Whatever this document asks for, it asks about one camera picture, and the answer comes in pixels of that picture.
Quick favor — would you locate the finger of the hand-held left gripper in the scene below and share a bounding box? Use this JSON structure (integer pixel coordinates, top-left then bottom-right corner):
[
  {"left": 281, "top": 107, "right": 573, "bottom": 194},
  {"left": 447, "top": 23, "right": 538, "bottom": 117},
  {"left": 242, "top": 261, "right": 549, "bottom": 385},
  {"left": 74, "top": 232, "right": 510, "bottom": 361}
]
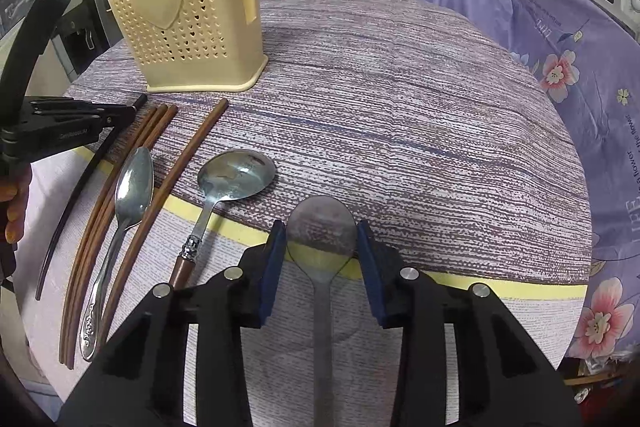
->
[{"left": 30, "top": 98, "right": 139, "bottom": 130}]

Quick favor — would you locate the plain matte steel spoon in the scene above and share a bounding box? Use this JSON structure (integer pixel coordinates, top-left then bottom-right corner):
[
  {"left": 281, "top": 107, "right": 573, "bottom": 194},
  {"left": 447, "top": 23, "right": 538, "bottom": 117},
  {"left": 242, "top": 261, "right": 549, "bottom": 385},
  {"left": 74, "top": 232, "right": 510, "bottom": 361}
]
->
[{"left": 286, "top": 195, "right": 361, "bottom": 427}]

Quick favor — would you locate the wooden handle steel spoon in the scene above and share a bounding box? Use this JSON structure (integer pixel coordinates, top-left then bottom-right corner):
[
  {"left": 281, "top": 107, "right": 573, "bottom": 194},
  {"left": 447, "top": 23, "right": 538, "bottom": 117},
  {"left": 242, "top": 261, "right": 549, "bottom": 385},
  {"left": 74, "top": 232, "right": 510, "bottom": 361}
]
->
[{"left": 169, "top": 149, "right": 278, "bottom": 291}]

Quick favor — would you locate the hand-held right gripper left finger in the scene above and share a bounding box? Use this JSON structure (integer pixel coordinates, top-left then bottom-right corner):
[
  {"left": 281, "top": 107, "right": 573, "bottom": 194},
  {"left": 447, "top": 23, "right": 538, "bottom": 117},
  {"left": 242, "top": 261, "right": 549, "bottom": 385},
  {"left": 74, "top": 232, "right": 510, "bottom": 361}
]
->
[{"left": 65, "top": 220, "right": 289, "bottom": 427}]

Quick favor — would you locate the brown wooden chopstick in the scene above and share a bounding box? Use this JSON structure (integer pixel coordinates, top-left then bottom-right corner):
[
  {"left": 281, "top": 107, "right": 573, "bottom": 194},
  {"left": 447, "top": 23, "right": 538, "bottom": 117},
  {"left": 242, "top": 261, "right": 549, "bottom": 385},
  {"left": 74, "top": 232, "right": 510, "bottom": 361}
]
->
[
  {"left": 67, "top": 105, "right": 180, "bottom": 370},
  {"left": 59, "top": 103, "right": 157, "bottom": 365},
  {"left": 63, "top": 103, "right": 168, "bottom": 368},
  {"left": 97, "top": 98, "right": 230, "bottom": 353}
]

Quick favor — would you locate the purple floral cloth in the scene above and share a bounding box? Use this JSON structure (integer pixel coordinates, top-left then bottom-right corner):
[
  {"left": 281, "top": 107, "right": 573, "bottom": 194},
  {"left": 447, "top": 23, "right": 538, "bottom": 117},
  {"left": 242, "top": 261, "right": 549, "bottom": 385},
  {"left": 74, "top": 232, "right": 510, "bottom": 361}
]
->
[{"left": 392, "top": 0, "right": 640, "bottom": 361}]

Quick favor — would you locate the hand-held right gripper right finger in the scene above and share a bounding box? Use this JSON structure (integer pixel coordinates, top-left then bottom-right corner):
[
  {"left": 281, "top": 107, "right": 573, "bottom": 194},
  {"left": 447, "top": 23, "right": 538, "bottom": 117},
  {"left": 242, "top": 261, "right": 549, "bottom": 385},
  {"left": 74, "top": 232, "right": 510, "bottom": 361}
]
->
[{"left": 355, "top": 219, "right": 584, "bottom": 427}]

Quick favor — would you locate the black chopstick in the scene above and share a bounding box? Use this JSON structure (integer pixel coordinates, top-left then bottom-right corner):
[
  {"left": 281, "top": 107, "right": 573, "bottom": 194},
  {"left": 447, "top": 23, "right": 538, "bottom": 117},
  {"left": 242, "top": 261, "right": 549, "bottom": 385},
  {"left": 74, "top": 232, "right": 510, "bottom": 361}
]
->
[{"left": 35, "top": 94, "right": 149, "bottom": 302}]

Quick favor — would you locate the ornate handle steel spoon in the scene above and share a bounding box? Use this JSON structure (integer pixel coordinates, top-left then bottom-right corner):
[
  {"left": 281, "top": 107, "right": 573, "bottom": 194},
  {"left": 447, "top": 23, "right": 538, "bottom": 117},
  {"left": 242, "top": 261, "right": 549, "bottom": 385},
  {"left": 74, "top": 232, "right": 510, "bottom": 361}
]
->
[{"left": 79, "top": 146, "right": 156, "bottom": 363}]

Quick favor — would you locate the person's left hand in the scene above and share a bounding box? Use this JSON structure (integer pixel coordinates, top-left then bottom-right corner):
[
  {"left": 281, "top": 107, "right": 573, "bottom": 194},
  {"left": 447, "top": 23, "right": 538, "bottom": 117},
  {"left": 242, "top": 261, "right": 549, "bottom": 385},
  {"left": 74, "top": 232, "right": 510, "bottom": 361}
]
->
[{"left": 4, "top": 164, "right": 34, "bottom": 246}]

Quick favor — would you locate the cream perforated utensil basket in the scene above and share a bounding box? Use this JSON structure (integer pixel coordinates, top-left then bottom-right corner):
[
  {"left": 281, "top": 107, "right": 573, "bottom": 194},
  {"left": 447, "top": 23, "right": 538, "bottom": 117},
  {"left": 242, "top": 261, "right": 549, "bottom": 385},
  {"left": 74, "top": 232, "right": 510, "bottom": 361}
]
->
[{"left": 95, "top": 0, "right": 270, "bottom": 94}]

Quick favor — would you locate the grey water dispenser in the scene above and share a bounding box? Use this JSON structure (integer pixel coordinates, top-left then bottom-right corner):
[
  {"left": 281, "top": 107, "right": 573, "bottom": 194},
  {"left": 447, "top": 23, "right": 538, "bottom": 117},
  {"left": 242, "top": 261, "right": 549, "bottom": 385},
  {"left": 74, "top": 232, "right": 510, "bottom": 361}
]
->
[{"left": 50, "top": 0, "right": 124, "bottom": 80}]

